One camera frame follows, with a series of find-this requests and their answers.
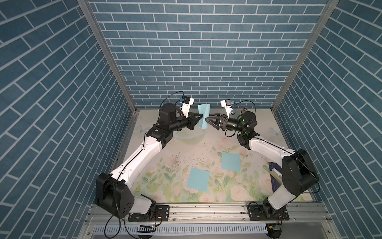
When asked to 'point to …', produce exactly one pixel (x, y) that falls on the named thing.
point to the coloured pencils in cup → (244, 110)
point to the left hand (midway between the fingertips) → (206, 116)
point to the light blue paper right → (231, 162)
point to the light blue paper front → (198, 179)
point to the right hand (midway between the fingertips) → (208, 121)
